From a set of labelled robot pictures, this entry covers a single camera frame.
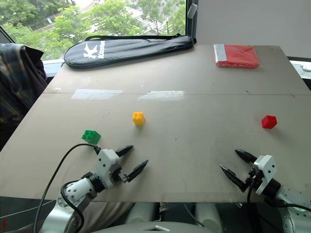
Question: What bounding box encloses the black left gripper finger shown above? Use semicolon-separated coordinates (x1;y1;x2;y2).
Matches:
122;159;149;183
114;145;134;157

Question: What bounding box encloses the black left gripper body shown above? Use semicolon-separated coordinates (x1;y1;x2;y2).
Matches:
109;164;129;187

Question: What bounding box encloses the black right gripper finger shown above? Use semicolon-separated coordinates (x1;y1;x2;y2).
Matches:
234;149;258;166
219;164;248;194

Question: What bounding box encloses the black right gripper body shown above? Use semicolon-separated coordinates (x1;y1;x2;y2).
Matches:
244;167;265;194

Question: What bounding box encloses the yellow toy brick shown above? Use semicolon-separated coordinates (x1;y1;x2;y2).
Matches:
132;111;146;126

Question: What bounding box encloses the green toy brick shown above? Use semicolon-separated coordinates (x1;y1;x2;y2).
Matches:
82;130;102;145

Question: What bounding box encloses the red toy brick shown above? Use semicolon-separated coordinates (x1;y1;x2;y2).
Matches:
261;115;278;129

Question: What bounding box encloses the silver robot torso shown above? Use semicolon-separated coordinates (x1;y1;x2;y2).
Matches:
92;201;224;233

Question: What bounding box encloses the red packaged cloth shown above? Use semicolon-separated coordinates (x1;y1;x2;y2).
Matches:
213;44;260;69

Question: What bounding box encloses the black racket bag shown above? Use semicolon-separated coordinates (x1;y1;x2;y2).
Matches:
63;34;197;69

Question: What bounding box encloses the plaid jacket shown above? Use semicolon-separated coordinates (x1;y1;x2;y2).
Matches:
0;43;48;151

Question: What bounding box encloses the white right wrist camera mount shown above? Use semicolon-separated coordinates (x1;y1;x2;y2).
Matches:
252;154;277;195

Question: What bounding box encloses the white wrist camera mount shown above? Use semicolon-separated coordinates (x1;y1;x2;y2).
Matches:
252;154;277;195
94;149;121;190

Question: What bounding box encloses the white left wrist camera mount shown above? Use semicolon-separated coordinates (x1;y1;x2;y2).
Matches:
94;149;121;190

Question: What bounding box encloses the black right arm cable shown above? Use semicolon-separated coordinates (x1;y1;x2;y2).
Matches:
246;174;311;212

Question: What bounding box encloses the white window blind handle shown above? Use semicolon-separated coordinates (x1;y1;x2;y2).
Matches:
188;3;198;18

